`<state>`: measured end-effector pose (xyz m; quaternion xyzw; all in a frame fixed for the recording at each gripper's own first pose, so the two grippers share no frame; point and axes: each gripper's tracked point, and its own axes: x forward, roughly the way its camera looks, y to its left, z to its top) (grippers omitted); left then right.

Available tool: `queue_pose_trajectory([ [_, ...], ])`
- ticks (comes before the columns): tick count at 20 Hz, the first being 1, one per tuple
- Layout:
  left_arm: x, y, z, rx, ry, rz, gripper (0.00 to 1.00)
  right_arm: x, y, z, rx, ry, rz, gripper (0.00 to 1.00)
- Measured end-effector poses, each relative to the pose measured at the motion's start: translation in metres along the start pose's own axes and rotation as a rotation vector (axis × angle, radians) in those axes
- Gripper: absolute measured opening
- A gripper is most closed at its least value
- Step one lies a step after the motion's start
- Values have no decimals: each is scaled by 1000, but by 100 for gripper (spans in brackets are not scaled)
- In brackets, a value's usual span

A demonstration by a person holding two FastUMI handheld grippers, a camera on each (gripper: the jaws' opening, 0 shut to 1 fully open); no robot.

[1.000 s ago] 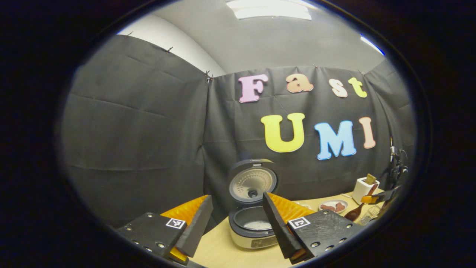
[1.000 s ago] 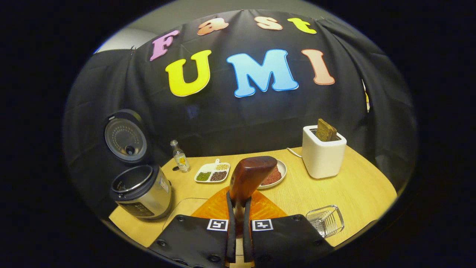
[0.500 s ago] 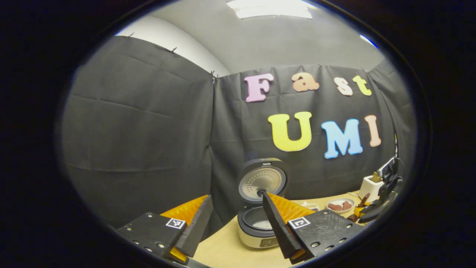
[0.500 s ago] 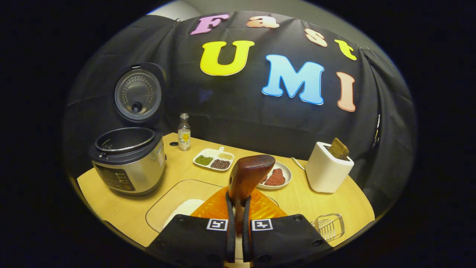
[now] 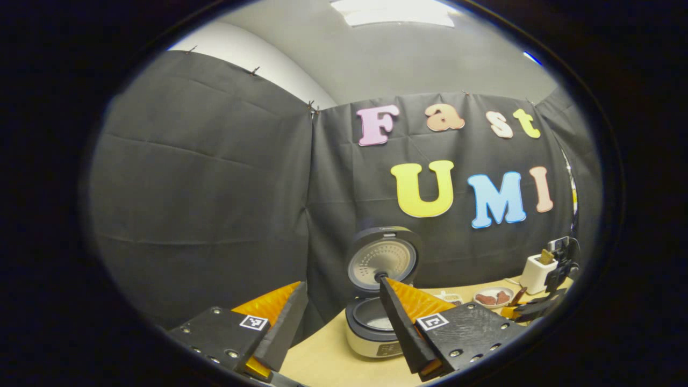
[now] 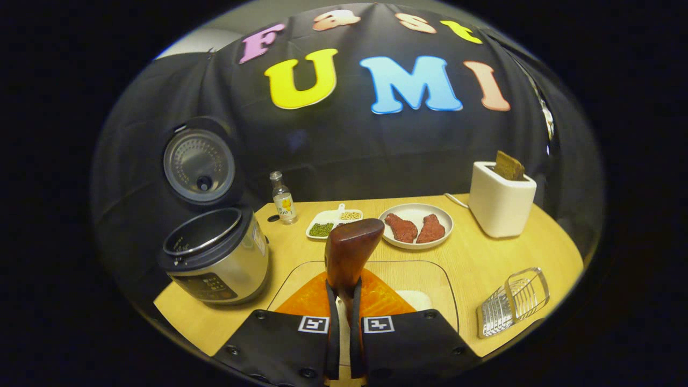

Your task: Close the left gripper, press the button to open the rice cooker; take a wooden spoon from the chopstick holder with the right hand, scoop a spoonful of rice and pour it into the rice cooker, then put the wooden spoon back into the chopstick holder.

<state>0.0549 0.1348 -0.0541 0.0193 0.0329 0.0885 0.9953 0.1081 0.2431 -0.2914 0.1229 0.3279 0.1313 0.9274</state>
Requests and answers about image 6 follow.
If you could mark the black backdrop cloth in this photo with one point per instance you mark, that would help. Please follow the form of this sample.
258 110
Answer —
161 97

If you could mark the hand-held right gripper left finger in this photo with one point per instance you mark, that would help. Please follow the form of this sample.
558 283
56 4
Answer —
333 344

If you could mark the clear glass tray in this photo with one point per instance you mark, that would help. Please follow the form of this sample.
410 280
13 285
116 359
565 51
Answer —
419 277

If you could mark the white toaster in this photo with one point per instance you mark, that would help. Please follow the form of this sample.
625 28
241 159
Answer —
500 207

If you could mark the red meat piece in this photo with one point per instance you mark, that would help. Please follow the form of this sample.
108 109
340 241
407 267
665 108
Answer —
431 229
402 228

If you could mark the silver black rice cooker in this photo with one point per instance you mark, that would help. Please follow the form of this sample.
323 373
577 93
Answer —
220 263

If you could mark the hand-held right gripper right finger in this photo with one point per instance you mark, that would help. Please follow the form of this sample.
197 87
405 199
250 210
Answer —
356 344

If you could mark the small clear glass bottle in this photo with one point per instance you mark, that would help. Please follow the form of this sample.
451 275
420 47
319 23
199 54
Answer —
284 204

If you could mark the brown toast slice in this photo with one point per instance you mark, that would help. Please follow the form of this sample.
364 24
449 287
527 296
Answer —
509 166

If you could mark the pile of white rice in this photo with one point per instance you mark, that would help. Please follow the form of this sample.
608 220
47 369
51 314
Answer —
416 301

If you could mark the white round plate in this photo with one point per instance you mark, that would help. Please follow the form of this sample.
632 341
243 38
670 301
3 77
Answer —
416 209

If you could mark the brown wooden spoon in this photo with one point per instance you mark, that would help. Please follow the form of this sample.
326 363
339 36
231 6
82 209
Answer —
349 252

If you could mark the white divided bean dish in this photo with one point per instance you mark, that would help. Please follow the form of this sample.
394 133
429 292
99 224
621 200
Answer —
325 223

